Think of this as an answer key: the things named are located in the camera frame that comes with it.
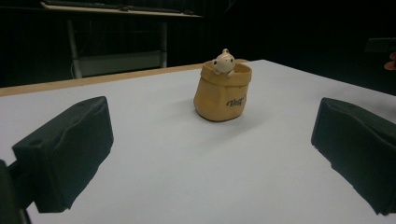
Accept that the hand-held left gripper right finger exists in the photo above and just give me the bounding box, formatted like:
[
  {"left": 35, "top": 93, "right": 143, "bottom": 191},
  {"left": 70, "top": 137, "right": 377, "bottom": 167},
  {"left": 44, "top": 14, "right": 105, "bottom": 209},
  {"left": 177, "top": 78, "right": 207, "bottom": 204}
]
[{"left": 310, "top": 97, "right": 396, "bottom": 217}]

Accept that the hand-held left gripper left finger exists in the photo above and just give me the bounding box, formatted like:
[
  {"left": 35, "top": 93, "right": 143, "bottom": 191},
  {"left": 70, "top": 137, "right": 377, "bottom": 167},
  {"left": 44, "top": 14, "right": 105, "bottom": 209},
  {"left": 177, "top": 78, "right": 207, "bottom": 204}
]
[{"left": 11, "top": 95, "right": 115, "bottom": 215}]

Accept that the yellow bear pen holder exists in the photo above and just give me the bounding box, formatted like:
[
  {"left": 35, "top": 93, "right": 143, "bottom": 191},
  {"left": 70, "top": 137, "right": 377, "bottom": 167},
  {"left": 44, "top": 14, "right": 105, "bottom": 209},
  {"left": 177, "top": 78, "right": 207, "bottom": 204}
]
[{"left": 192, "top": 48, "right": 253, "bottom": 122}]

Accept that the metal stand frame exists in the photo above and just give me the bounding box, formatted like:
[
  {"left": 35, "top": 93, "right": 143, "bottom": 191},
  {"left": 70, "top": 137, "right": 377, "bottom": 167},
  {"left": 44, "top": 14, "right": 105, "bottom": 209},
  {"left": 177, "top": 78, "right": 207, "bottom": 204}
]
[{"left": 40, "top": 0, "right": 204, "bottom": 79}]

